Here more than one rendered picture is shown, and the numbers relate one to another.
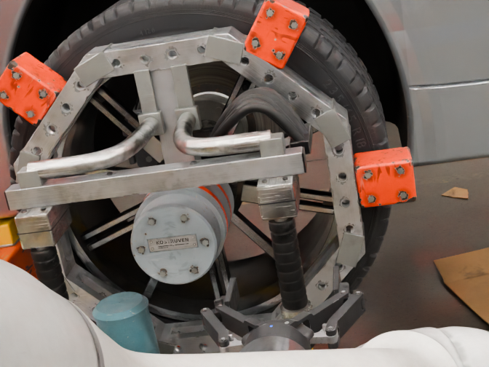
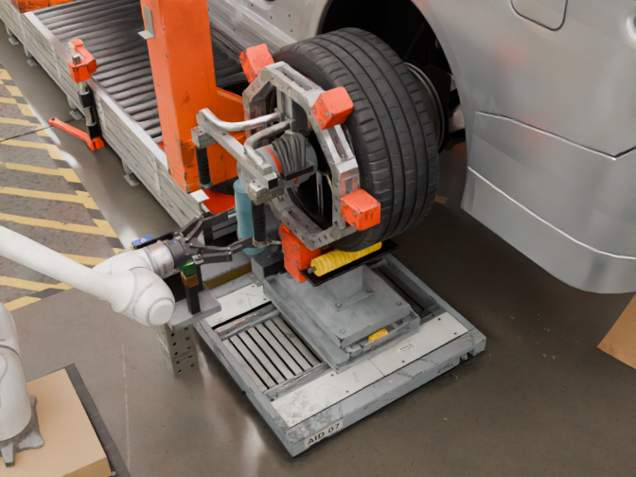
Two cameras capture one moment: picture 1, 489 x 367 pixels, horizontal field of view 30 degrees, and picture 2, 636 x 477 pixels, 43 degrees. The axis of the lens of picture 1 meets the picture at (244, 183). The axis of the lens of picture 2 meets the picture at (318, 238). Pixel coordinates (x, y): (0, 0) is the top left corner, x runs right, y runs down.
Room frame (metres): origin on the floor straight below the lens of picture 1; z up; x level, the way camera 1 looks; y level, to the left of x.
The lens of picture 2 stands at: (0.11, -1.46, 2.18)
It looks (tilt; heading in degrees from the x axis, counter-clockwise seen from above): 39 degrees down; 48
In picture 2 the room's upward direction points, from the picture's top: 1 degrees counter-clockwise
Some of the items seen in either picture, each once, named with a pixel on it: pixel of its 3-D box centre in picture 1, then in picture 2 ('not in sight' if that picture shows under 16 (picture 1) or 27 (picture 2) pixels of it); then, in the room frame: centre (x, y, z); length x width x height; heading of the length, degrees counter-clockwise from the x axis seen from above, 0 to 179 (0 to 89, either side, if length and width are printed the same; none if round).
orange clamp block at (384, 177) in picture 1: (384, 177); (360, 210); (1.36, -0.22, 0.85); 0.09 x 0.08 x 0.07; 81
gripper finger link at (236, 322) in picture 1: (243, 326); (195, 233); (0.99, 0.03, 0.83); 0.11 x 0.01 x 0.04; 33
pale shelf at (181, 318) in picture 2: not in sight; (167, 280); (1.03, 0.33, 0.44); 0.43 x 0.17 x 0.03; 81
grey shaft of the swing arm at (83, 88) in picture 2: not in sight; (86, 102); (1.54, 1.80, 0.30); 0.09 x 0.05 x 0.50; 81
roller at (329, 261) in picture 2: not in sight; (346, 254); (1.49, -0.04, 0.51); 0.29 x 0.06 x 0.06; 171
